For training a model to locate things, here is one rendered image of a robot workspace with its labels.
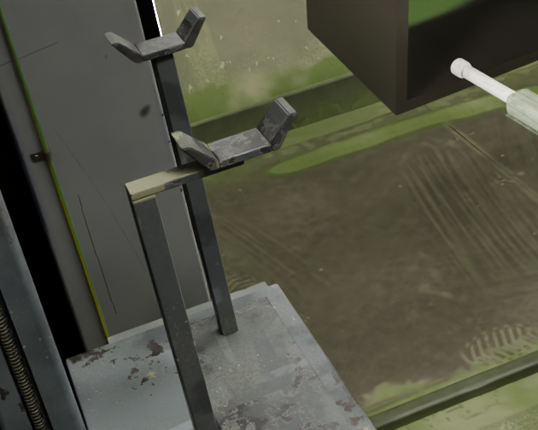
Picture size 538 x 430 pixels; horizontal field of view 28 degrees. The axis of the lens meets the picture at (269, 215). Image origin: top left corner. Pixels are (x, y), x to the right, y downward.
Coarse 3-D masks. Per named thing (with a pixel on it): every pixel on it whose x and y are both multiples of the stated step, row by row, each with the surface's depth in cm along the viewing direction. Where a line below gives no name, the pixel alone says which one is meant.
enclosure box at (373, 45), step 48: (336, 0) 208; (384, 0) 190; (432, 0) 231; (480, 0) 229; (528, 0) 228; (336, 48) 216; (384, 48) 197; (432, 48) 218; (480, 48) 217; (528, 48) 215; (384, 96) 204; (432, 96) 205
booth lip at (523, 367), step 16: (496, 368) 202; (512, 368) 201; (528, 368) 201; (464, 384) 200; (480, 384) 199; (496, 384) 200; (416, 400) 198; (432, 400) 197; (448, 400) 198; (464, 400) 199; (384, 416) 196; (400, 416) 196; (416, 416) 197
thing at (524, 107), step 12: (456, 60) 197; (456, 72) 196; (468, 72) 193; (480, 72) 192; (480, 84) 190; (492, 84) 188; (504, 96) 185; (516, 96) 181; (528, 96) 180; (516, 108) 180; (528, 108) 178; (516, 120) 182; (528, 120) 178
